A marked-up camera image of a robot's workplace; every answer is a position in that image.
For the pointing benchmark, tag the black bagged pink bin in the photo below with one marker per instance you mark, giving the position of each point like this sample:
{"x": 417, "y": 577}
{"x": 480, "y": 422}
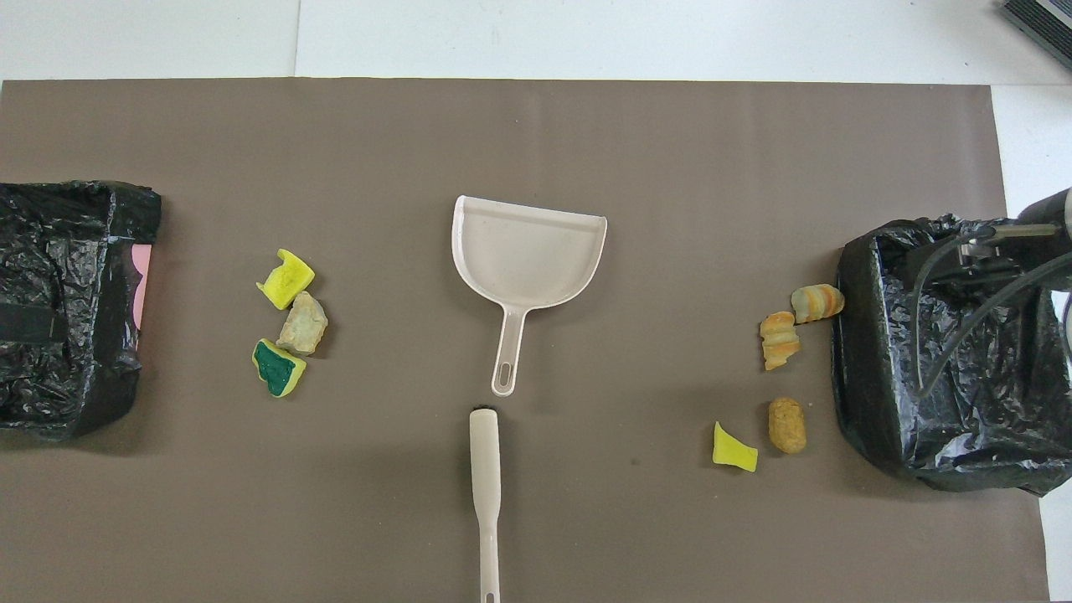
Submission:
{"x": 50, "y": 251}

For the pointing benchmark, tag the green and yellow sponge piece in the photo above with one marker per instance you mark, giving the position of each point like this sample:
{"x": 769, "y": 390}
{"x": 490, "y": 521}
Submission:
{"x": 276, "y": 368}

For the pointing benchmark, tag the brown table mat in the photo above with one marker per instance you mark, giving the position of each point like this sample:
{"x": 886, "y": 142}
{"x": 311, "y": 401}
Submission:
{"x": 586, "y": 134}

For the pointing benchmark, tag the beige plastic dustpan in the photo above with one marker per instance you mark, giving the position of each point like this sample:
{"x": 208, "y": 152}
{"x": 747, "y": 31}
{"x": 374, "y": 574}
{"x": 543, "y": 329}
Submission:
{"x": 523, "y": 260}

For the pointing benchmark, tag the beige foam chunk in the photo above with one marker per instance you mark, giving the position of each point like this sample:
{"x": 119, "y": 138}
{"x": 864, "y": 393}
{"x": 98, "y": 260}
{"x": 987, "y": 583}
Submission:
{"x": 301, "y": 327}

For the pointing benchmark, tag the striped beige croissant toy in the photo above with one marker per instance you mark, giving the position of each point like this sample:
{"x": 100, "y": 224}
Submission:
{"x": 816, "y": 303}

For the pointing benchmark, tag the grey ribbed device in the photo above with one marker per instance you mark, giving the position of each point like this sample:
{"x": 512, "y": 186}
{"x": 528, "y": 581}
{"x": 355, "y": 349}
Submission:
{"x": 1047, "y": 21}

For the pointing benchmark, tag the orange croissant toy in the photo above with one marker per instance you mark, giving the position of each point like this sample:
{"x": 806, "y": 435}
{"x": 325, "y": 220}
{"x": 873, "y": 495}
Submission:
{"x": 779, "y": 339}

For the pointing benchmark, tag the yellow sponge wedge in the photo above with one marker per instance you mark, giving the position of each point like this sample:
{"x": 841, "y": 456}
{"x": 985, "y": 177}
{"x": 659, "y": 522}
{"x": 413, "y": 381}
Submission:
{"x": 733, "y": 452}

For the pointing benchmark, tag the brown bread nugget toy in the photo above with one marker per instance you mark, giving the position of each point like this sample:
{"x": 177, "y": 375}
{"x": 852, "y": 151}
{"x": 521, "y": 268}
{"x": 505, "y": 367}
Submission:
{"x": 787, "y": 425}

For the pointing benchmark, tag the beige hand brush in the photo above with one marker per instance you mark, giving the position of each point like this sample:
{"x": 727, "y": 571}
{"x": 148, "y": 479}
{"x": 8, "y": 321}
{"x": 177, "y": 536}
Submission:
{"x": 485, "y": 469}

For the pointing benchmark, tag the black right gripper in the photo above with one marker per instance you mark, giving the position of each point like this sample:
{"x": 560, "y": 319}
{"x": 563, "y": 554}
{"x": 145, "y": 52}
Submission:
{"x": 992, "y": 251}

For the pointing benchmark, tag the notched yellow sponge piece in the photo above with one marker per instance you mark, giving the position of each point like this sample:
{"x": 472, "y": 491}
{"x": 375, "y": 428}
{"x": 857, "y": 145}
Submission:
{"x": 286, "y": 280}

